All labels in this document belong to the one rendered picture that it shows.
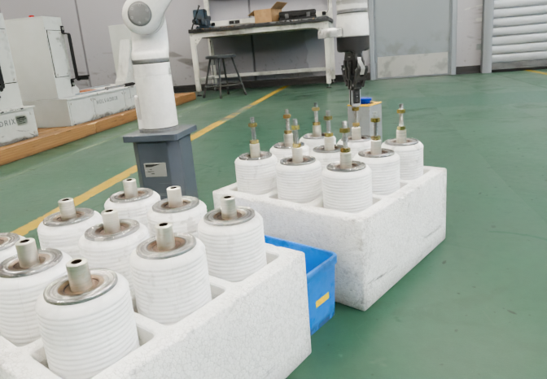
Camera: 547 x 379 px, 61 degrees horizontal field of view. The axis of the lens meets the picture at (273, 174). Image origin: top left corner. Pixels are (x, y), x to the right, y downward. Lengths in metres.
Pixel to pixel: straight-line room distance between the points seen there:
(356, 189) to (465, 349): 0.32
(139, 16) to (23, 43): 2.44
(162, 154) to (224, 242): 0.59
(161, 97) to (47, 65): 2.33
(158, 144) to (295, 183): 0.41
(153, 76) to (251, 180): 0.37
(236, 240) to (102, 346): 0.22
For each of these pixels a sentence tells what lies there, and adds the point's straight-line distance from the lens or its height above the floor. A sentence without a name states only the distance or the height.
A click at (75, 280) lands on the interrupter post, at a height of 0.26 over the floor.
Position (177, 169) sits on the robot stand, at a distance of 1.21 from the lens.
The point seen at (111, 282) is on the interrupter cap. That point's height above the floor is 0.25.
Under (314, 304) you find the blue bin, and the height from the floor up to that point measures 0.05.
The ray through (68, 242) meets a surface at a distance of 0.77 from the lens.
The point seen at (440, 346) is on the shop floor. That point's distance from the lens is 0.84.
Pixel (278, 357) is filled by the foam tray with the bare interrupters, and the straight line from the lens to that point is 0.73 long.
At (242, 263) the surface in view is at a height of 0.20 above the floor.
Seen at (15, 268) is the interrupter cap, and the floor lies 0.25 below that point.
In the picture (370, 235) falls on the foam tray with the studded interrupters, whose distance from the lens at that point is 0.87.
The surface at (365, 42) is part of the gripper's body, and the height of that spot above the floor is 0.48.
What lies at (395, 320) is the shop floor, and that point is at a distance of 0.89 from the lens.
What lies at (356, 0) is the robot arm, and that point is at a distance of 1.11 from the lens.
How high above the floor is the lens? 0.48
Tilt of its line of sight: 15 degrees down
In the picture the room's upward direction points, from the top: 5 degrees counter-clockwise
